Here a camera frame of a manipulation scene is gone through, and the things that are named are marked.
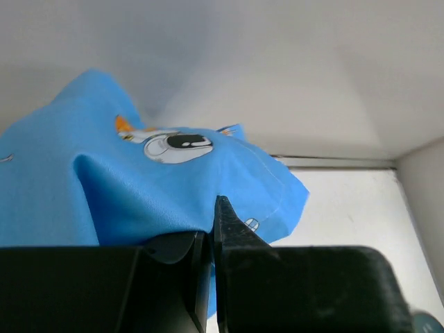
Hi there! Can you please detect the blue space-print cloth placemat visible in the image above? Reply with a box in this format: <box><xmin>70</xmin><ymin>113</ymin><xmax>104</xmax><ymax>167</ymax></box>
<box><xmin>0</xmin><ymin>68</ymin><xmax>310</xmax><ymax>318</ymax></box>

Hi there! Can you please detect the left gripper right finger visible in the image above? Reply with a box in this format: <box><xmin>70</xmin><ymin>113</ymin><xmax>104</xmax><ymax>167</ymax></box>
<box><xmin>213</xmin><ymin>196</ymin><xmax>278</xmax><ymax>332</ymax></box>

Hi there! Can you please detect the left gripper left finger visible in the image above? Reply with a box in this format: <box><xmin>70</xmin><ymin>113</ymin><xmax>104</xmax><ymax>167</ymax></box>
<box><xmin>144</xmin><ymin>232</ymin><xmax>212</xmax><ymax>332</ymax></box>

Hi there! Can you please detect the teal ceramic plate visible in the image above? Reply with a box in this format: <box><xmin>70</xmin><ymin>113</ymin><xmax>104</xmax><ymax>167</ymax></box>
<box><xmin>412</xmin><ymin>311</ymin><xmax>444</xmax><ymax>333</ymax></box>

